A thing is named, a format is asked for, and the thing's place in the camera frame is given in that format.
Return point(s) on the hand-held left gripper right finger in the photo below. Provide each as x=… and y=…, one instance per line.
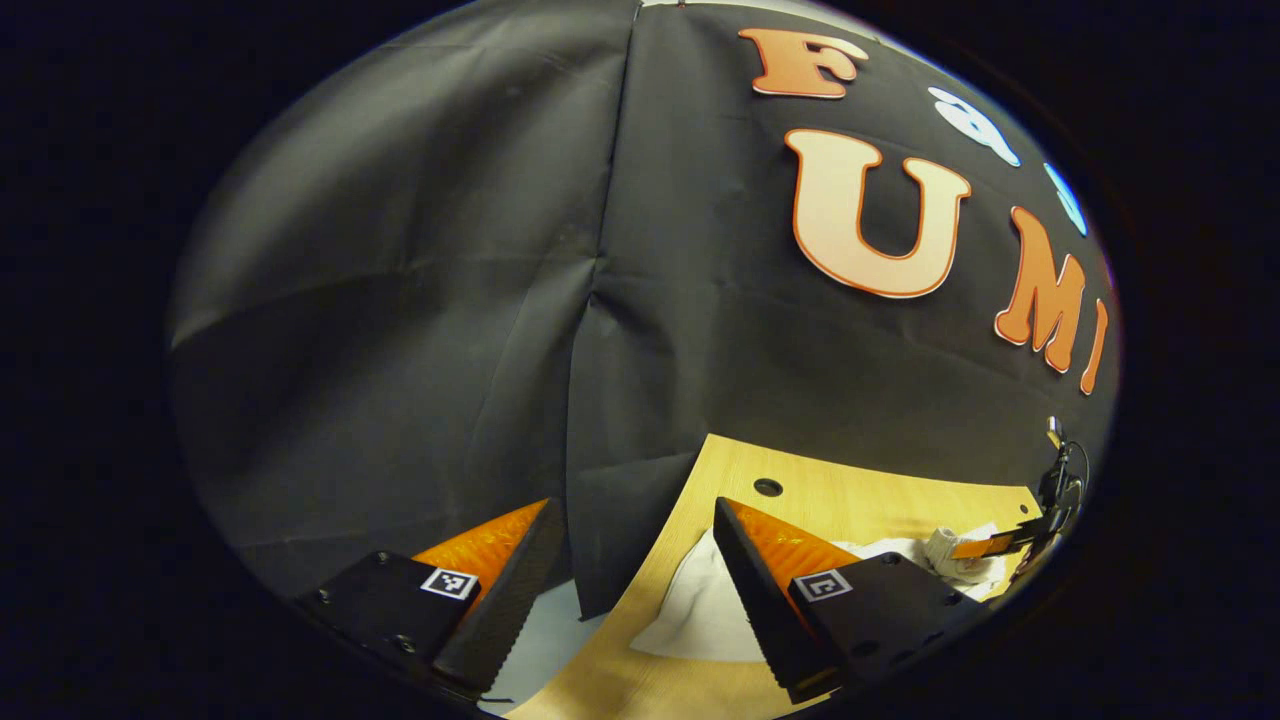
x=760, y=600

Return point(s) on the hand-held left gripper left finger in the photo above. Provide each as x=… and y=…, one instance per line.
x=505, y=600

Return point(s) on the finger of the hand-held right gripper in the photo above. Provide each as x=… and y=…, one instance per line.
x=985, y=545

